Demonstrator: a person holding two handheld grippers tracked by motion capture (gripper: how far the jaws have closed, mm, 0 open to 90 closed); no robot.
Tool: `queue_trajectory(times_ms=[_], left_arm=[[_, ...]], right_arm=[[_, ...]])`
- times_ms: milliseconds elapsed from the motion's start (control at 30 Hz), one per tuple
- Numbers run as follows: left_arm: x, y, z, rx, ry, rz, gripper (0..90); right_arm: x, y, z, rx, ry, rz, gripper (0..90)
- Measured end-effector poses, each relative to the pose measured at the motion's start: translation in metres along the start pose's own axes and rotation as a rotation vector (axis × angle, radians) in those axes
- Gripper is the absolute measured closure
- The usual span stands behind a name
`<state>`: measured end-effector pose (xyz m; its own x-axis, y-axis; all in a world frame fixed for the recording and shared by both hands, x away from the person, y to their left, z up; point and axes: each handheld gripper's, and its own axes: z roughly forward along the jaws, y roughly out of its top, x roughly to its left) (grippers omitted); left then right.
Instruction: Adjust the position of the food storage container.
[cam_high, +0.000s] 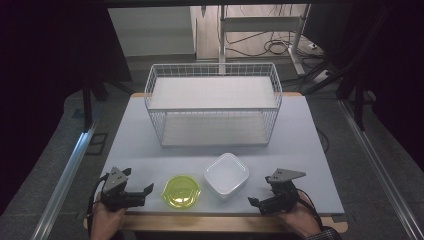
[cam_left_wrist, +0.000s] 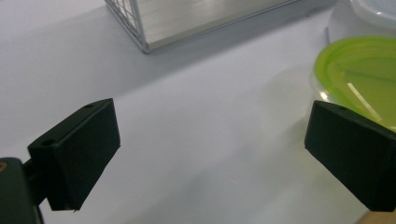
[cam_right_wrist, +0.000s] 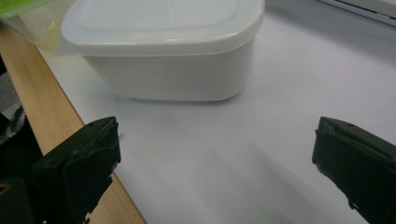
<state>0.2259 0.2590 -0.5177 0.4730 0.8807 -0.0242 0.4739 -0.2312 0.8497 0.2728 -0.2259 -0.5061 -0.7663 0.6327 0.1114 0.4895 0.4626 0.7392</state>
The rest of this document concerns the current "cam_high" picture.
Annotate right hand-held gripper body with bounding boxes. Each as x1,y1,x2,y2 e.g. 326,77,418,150
258,168,307,216

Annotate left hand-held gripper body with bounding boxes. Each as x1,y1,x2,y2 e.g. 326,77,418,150
99,166,146,212

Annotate green round bowl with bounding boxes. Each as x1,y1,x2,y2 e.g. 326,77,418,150
161,174,202,210

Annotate white square bowl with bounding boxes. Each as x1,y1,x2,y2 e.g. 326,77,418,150
203,152,250,201

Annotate white wire rack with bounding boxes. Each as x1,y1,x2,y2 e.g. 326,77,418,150
143,62,283,148

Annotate person's left hand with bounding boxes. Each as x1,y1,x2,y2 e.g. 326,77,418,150
89,195,128,240

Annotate person's right hand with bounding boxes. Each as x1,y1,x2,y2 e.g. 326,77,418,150
279,194,323,238

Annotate white table mat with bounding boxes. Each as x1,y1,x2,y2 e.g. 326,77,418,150
99,95,345,216

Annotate black metal stand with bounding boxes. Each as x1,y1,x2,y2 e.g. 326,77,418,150
80,78,134,132
335,78,376,132

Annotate white power strip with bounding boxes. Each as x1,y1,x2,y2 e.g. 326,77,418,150
313,69,332,85

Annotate white cabinet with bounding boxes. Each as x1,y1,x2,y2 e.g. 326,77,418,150
107,5,197,58

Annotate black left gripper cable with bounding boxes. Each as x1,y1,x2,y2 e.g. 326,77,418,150
87,173,109,229

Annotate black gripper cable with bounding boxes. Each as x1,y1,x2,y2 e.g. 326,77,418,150
295,188,325,231
87,173,109,229

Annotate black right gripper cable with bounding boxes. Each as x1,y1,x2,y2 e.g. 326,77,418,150
295,188,325,231

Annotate aluminium rail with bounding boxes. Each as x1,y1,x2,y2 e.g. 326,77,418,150
337,99,424,240
30,121,101,240

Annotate black floor cables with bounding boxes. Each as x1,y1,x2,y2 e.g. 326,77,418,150
225,30,323,58

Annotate white desk frame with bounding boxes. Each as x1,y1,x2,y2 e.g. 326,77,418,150
218,4,312,76

